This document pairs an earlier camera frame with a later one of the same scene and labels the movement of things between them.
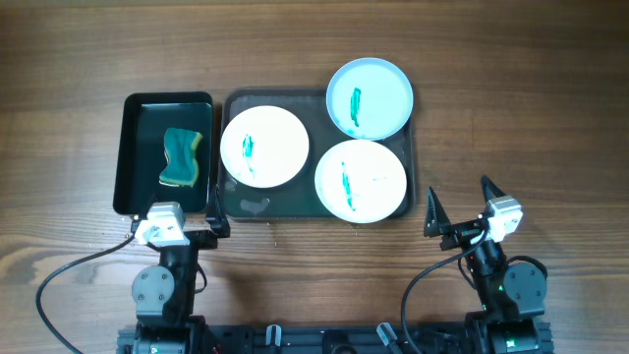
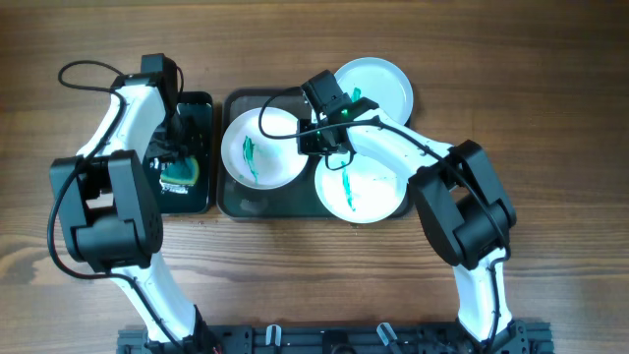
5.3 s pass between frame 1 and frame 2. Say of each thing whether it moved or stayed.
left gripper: moved
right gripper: moved
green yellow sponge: stayed
